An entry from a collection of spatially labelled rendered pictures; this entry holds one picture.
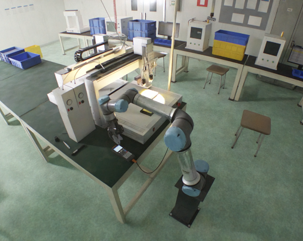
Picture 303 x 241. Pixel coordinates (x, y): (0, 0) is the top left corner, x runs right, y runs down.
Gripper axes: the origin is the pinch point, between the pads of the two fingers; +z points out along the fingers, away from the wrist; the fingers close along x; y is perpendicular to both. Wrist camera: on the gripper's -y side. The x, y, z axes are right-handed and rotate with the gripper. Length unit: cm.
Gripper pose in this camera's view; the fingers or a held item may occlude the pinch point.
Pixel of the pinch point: (118, 142)
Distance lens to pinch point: 127.8
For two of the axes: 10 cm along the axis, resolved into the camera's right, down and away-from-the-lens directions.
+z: 2.0, 8.5, 4.8
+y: 7.6, 1.8, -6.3
